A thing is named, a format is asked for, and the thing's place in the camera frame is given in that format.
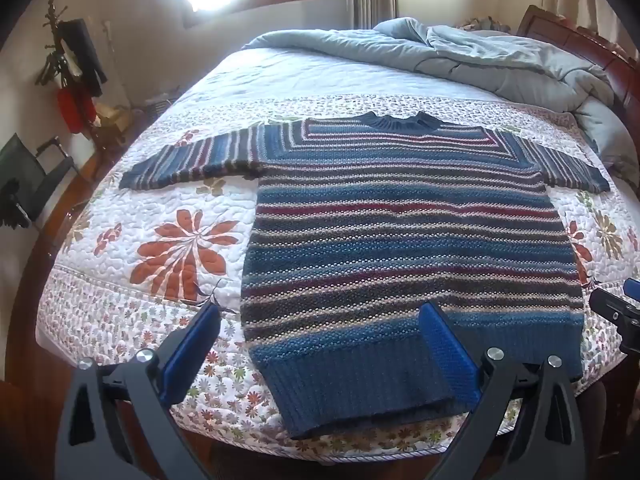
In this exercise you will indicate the black folding chair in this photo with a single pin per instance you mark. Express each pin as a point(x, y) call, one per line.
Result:
point(25, 175)

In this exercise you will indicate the floral pillow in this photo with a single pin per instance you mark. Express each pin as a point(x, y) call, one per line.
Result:
point(482, 22)

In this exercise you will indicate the striped blue knit sweater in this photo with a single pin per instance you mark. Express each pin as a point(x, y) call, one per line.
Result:
point(400, 220)

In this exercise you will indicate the wooden coat rack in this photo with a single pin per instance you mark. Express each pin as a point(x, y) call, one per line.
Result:
point(50, 25)

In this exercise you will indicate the white floral quilt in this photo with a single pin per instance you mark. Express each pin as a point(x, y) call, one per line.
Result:
point(175, 200)

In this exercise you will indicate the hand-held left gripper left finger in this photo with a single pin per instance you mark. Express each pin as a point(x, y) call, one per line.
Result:
point(195, 345)

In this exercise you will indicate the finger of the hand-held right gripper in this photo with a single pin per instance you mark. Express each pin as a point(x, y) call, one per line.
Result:
point(632, 290)
point(612, 307)

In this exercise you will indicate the dark wooden headboard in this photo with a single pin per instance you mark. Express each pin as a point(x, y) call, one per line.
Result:
point(600, 55)

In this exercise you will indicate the dark hanging garment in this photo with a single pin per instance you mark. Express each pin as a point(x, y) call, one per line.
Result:
point(82, 55)

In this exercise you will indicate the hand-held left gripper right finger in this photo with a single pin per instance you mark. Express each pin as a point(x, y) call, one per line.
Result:
point(450, 355)

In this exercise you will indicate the grey-blue comforter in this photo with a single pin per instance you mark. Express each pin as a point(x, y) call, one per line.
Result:
point(500, 70)

